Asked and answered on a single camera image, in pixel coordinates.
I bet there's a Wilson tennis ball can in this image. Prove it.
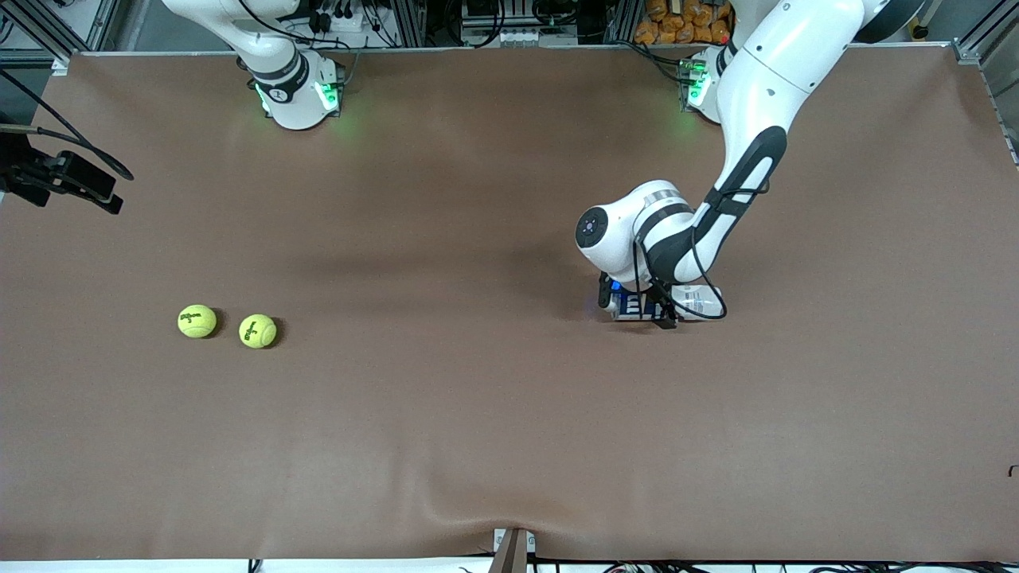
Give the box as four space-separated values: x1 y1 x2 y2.
610 283 725 325

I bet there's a yellow Wilson tennis ball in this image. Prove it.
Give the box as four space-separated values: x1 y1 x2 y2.
238 313 279 350
177 303 218 340

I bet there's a brown table mat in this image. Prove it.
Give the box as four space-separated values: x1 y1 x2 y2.
0 44 1019 563

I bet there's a white power strip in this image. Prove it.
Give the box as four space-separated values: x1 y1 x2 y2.
306 4 375 34

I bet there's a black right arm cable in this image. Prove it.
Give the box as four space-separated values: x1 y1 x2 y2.
0 68 135 181

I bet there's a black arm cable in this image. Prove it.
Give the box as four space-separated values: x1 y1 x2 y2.
0 68 135 181
633 179 771 322

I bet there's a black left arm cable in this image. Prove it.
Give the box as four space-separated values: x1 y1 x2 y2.
633 179 771 322

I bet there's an aluminium frame post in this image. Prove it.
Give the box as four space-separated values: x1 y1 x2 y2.
0 0 120 76
951 0 1019 168

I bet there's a black base cable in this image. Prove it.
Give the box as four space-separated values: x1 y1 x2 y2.
621 38 687 80

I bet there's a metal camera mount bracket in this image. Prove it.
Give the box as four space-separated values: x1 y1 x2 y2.
492 527 537 573

